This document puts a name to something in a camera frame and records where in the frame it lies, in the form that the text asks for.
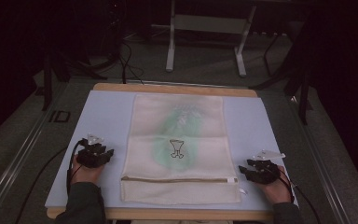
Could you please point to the black metal stand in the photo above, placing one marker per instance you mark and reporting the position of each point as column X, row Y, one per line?
column 303, row 90

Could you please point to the white mesh laundry bag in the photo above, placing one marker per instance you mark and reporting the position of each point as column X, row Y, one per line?
column 180, row 189

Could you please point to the metal floor rail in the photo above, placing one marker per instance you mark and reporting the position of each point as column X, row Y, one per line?
column 323, row 174
column 11, row 171

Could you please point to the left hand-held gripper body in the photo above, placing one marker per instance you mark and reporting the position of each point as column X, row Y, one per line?
column 90, row 154

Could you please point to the wooden table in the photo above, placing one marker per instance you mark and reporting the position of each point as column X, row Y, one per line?
column 174, row 89

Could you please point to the person's right hand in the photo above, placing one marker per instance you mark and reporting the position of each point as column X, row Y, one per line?
column 274, row 190

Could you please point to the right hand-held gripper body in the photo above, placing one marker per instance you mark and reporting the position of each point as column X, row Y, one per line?
column 265, row 171

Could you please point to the black floor bracket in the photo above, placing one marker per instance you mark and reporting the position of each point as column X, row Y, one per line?
column 59, row 116

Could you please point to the black tripod stand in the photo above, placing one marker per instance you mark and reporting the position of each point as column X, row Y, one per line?
column 56, row 67

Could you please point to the green cloth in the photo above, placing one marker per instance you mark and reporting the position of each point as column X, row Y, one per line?
column 177, row 124

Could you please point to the person's left hand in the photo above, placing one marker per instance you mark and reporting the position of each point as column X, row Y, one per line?
column 85, row 174

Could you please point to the light blue table mat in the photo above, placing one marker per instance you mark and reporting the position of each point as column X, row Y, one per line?
column 108, row 112

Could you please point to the white metal stand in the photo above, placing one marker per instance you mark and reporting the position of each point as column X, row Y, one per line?
column 209, row 23

